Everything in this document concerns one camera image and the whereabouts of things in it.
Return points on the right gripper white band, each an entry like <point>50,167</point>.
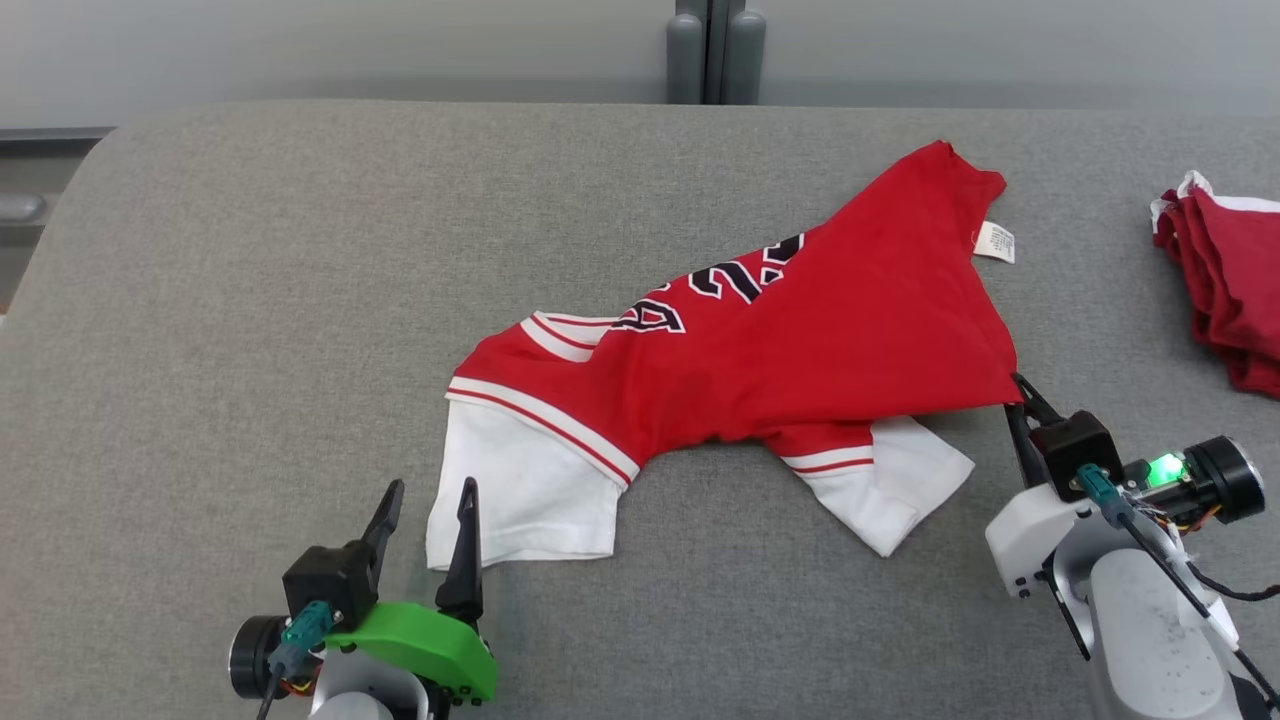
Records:
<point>1030,540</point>

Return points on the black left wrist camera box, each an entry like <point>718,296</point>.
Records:
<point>330,580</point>

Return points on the red shorts with white stripe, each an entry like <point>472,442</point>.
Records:
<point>1240,270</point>

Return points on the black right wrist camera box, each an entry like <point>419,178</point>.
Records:
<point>1075,445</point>

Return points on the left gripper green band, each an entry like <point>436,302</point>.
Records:
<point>430,645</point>

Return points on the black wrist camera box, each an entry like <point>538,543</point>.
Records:
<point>330,580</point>
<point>1075,445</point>

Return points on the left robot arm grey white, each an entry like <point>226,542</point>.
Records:
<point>360,700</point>

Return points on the red jersey with white sleeves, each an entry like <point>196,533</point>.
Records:
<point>800,340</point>

